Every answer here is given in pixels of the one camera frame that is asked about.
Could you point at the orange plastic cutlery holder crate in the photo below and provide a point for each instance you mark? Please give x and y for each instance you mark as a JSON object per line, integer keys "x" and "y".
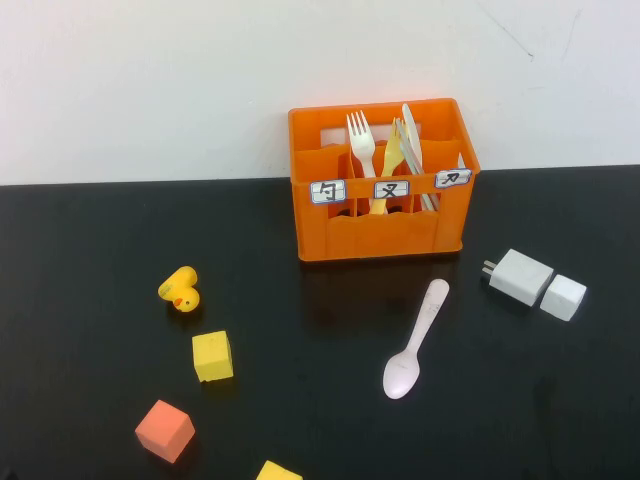
{"x": 390, "y": 240}

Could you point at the white plastic spoon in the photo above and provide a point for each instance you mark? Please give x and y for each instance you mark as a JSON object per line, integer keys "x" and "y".
{"x": 400, "y": 375}

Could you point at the yellow rubber duck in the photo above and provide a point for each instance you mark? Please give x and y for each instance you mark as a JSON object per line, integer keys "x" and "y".
{"x": 182, "y": 287}

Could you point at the orange foam cube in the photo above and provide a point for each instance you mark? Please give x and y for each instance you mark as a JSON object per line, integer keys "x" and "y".
{"x": 162, "y": 430}

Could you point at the paper label fork character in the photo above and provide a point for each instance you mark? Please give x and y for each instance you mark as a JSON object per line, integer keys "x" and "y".
{"x": 391, "y": 189}

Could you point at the paper label knife character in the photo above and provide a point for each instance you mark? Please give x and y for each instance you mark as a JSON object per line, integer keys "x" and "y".
{"x": 453, "y": 178}

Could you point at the white plastic knife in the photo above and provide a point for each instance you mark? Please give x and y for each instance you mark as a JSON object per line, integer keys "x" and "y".
{"x": 410, "y": 125}

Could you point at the white power adapter plug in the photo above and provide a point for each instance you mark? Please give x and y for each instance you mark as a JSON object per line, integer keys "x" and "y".
{"x": 520, "y": 277}

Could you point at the grey plastic knife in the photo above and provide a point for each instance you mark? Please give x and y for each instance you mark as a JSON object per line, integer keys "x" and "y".
{"x": 431, "y": 200}

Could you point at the white plastic fork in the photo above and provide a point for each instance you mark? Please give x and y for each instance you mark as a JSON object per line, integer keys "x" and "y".
{"x": 361, "y": 145}

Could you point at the white foam cube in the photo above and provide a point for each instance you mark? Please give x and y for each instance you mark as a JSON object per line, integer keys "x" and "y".
{"x": 562, "y": 297}

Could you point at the paper label spoon character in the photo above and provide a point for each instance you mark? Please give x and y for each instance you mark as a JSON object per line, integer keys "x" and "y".
{"x": 328, "y": 191}

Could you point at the yellow plastic fork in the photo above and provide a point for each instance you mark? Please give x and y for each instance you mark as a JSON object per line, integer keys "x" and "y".
{"x": 392, "y": 155}

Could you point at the yellow foam cube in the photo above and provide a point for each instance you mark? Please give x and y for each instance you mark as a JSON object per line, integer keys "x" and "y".
{"x": 277, "y": 472}
{"x": 212, "y": 357}

